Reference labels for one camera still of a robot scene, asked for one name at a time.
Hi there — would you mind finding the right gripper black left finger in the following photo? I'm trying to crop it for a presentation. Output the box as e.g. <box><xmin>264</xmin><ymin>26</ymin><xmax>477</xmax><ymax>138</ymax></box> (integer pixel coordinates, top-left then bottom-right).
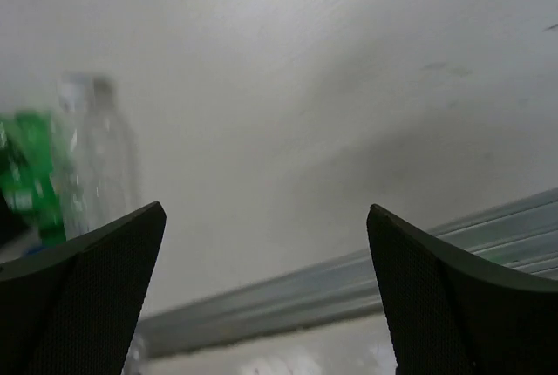
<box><xmin>1</xmin><ymin>201</ymin><xmax>167</xmax><ymax>374</ymax></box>

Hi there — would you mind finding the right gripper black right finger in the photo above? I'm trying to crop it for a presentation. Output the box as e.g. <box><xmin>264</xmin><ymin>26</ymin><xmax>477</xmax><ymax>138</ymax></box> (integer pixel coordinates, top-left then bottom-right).
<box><xmin>366</xmin><ymin>205</ymin><xmax>557</xmax><ymax>374</ymax></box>

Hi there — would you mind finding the green plastic bottle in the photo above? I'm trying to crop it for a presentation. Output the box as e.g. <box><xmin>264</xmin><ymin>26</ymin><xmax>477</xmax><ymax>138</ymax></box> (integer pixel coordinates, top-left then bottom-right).
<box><xmin>1</xmin><ymin>111</ymin><xmax>65</xmax><ymax>247</ymax></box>

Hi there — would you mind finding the clear bottle blue label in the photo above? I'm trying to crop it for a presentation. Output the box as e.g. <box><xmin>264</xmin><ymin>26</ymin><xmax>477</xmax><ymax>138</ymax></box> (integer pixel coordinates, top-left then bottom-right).
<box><xmin>51</xmin><ymin>72</ymin><xmax>140</xmax><ymax>239</ymax></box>

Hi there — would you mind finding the aluminium table edge rail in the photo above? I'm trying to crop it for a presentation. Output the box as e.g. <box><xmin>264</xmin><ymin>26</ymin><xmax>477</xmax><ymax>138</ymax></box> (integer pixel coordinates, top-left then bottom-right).
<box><xmin>137</xmin><ymin>189</ymin><xmax>557</xmax><ymax>358</ymax></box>

